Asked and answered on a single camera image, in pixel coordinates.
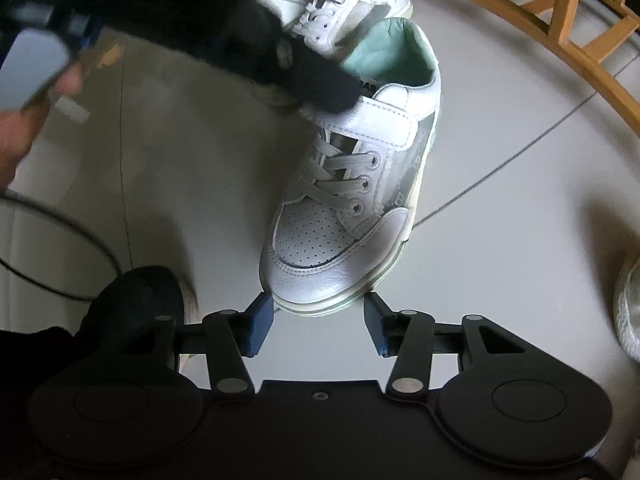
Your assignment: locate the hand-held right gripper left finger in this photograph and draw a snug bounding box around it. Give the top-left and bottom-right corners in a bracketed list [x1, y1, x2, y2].
[117, 291, 275, 401]

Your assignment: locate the wooden shoe rack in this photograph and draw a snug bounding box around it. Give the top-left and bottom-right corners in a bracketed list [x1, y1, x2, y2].
[400, 0, 640, 138]

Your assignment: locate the person's left hand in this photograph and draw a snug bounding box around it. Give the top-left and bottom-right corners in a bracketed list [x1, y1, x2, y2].
[0, 62, 86, 191]

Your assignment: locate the black cable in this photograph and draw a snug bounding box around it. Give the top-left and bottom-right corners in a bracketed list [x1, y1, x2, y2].
[0, 192, 133, 303]

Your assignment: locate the white mesh sneaker pink sole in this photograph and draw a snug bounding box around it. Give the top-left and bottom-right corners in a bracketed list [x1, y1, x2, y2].
[614, 255, 640, 361]

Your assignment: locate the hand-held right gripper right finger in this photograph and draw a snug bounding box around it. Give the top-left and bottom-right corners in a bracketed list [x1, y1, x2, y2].
[364, 292, 526, 402]

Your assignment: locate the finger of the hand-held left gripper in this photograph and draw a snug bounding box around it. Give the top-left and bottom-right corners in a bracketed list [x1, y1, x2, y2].
[255, 35, 361, 113]

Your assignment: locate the person's dark slipper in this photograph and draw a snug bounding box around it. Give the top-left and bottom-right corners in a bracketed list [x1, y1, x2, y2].
[75, 265, 201, 376]

